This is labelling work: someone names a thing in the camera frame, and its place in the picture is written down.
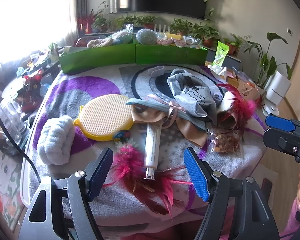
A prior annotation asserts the red feather cardboard roll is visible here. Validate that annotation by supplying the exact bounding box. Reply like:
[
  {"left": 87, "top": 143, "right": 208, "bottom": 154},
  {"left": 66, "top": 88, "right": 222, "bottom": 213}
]
[{"left": 216, "top": 83, "right": 258, "bottom": 131}]

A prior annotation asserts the white ring toy packet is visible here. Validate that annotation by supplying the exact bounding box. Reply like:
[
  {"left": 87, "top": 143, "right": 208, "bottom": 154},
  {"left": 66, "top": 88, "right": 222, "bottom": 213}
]
[{"left": 183, "top": 36, "right": 202, "bottom": 47}]

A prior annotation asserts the red gift bag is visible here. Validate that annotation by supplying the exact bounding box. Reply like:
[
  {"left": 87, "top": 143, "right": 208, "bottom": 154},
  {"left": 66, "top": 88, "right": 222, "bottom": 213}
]
[{"left": 20, "top": 73, "right": 45, "bottom": 112}]

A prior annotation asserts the spider plant in glass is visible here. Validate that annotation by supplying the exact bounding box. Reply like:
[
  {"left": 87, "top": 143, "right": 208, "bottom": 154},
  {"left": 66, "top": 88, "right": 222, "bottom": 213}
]
[{"left": 47, "top": 42, "right": 60, "bottom": 62}]

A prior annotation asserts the grey printed cloth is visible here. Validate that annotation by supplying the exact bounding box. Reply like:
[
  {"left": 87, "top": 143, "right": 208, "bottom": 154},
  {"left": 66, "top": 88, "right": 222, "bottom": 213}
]
[{"left": 167, "top": 69, "right": 225, "bottom": 128}]

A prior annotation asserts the white air purifier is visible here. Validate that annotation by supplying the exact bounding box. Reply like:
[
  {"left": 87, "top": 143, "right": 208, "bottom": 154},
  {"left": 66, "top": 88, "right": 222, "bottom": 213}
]
[{"left": 264, "top": 70, "right": 293, "bottom": 107}]

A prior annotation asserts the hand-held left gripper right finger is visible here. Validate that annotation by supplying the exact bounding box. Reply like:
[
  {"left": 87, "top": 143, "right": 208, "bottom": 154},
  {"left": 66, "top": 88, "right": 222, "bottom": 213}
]
[{"left": 184, "top": 147, "right": 282, "bottom": 240}]

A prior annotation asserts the large-leaf floor plant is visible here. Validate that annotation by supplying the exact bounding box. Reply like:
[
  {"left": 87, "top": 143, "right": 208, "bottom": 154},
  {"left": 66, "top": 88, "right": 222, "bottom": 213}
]
[{"left": 244, "top": 32, "right": 293, "bottom": 88}]

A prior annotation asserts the green snack packet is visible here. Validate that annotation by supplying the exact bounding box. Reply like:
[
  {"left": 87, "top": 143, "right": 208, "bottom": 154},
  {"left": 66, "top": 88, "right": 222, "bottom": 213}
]
[{"left": 213, "top": 41, "right": 230, "bottom": 67}]

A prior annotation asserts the black cable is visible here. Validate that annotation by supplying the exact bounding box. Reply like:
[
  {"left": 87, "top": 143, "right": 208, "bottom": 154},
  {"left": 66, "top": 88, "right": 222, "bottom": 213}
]
[{"left": 0, "top": 94, "right": 43, "bottom": 183}]

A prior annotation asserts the clear glass jar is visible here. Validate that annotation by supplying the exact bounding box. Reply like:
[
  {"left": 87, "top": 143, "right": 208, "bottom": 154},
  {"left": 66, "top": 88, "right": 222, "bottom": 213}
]
[{"left": 0, "top": 100, "right": 28, "bottom": 146}]

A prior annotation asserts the red flower bouquet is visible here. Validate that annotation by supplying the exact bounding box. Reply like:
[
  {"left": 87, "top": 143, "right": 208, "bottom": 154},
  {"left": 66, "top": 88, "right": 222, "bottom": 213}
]
[{"left": 76, "top": 9, "right": 96, "bottom": 34}]

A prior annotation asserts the round colourful badge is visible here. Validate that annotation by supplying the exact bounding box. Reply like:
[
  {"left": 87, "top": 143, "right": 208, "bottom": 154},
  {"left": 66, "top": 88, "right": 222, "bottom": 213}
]
[{"left": 112, "top": 129, "right": 131, "bottom": 141}]

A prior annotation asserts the pink feather toy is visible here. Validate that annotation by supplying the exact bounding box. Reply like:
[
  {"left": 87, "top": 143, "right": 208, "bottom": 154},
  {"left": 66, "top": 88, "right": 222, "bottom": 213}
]
[{"left": 104, "top": 142, "right": 193, "bottom": 219}]

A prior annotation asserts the brown paper bag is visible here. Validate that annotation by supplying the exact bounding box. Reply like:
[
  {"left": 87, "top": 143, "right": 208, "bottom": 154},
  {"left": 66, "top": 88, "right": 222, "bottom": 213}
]
[{"left": 236, "top": 76, "right": 262, "bottom": 98}]

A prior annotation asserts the white plastic clip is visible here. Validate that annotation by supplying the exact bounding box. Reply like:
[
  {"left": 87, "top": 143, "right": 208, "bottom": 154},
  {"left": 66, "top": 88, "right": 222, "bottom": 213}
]
[{"left": 147, "top": 65, "right": 166, "bottom": 77}]

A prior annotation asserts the white fluffy wristband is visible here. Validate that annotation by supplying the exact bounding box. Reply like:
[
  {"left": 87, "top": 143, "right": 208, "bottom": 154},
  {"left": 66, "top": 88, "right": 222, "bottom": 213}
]
[{"left": 37, "top": 115, "right": 76, "bottom": 166}]

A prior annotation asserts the white hand-shaped toy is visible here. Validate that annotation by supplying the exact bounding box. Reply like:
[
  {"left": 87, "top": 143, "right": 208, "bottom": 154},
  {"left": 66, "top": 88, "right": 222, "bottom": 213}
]
[{"left": 208, "top": 64, "right": 235, "bottom": 78}]

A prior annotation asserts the potted green plant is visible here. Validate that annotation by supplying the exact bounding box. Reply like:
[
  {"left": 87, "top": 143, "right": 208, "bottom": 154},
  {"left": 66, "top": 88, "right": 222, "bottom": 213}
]
[
  {"left": 93, "top": 9, "right": 108, "bottom": 32},
  {"left": 223, "top": 33, "right": 246, "bottom": 56},
  {"left": 117, "top": 16, "right": 138, "bottom": 28},
  {"left": 192, "top": 23, "right": 220, "bottom": 47},
  {"left": 169, "top": 18, "right": 191, "bottom": 36},
  {"left": 137, "top": 16, "right": 157, "bottom": 30}
]

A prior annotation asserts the round dark coffee table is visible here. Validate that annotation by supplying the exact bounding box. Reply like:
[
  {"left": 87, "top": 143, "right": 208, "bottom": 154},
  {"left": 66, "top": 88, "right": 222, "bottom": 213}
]
[{"left": 1, "top": 52, "right": 60, "bottom": 100}]

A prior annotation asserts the floral floor rug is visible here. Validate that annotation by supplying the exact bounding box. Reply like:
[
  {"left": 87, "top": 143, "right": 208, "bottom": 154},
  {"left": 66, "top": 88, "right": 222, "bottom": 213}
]
[{"left": 0, "top": 135, "right": 24, "bottom": 230}]

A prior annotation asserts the clear nut snack packet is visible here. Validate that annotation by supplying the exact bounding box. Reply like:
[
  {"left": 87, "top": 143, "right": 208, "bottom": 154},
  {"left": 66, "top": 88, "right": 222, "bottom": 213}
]
[{"left": 206, "top": 127, "right": 242, "bottom": 153}]

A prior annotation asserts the beige bow headband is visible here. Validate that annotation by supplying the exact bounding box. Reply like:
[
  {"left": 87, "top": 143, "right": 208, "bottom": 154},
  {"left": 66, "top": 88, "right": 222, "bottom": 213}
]
[{"left": 126, "top": 94, "right": 208, "bottom": 148}]

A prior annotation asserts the person's right forearm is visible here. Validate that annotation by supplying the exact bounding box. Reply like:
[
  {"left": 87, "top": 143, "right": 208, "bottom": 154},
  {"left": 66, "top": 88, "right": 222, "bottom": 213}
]
[{"left": 282, "top": 197, "right": 300, "bottom": 240}]

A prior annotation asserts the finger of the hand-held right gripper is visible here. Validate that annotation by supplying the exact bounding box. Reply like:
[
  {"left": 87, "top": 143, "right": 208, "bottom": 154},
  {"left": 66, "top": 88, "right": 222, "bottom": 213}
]
[
  {"left": 263, "top": 127, "right": 300, "bottom": 166},
  {"left": 265, "top": 114, "right": 300, "bottom": 141}
]

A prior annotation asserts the red snack bag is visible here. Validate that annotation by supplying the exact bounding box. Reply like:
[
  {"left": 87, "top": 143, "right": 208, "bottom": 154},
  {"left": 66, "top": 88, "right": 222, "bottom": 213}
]
[{"left": 74, "top": 38, "right": 90, "bottom": 48}]

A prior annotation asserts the grey sofa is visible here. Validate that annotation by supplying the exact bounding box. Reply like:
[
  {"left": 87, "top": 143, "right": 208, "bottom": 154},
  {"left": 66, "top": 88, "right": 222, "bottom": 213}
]
[{"left": 0, "top": 61, "right": 18, "bottom": 87}]

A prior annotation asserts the white wooden rack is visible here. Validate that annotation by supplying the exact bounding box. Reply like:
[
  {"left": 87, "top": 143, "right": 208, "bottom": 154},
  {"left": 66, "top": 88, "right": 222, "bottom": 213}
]
[{"left": 154, "top": 24, "right": 170, "bottom": 34}]

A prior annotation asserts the dark television cabinet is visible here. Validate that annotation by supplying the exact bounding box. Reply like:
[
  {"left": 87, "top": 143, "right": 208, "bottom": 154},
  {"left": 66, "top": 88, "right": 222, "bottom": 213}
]
[{"left": 205, "top": 44, "right": 242, "bottom": 67}]

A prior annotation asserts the yellow mesh scrubber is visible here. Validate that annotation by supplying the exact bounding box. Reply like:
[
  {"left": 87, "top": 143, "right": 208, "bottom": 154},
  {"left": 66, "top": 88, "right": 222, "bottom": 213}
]
[{"left": 74, "top": 94, "right": 135, "bottom": 142}]

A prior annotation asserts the green cardboard box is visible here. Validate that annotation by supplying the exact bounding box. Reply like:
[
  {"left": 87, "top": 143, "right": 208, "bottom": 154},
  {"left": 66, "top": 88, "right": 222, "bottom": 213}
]
[
  {"left": 59, "top": 44, "right": 137, "bottom": 75},
  {"left": 135, "top": 44, "right": 208, "bottom": 65}
]

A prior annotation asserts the white cream tube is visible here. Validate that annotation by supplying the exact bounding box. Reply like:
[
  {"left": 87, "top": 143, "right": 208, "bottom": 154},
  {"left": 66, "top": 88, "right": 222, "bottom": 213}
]
[{"left": 143, "top": 124, "right": 163, "bottom": 180}]

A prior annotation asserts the cream fluffy headband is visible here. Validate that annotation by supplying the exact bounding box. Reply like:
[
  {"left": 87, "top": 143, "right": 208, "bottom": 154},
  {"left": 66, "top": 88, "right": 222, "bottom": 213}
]
[{"left": 86, "top": 37, "right": 114, "bottom": 49}]

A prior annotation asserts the pink polka-dot bow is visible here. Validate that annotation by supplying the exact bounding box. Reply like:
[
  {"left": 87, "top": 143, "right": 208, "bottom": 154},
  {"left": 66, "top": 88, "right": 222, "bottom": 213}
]
[{"left": 157, "top": 38, "right": 176, "bottom": 46}]

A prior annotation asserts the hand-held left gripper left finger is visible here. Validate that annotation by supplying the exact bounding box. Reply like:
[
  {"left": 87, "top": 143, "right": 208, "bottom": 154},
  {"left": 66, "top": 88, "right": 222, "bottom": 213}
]
[{"left": 17, "top": 147, "right": 114, "bottom": 240}]

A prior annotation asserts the beige curtain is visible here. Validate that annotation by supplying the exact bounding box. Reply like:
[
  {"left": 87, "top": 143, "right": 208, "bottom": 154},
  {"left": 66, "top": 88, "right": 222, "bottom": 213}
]
[{"left": 64, "top": 0, "right": 88, "bottom": 38}]

